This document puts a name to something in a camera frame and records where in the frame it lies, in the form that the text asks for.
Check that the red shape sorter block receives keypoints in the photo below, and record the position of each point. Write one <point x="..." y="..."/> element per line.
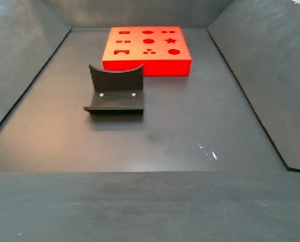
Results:
<point x="157" y="47"/>

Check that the black curved holder bracket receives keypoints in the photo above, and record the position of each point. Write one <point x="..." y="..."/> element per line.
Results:
<point x="118" y="90"/>

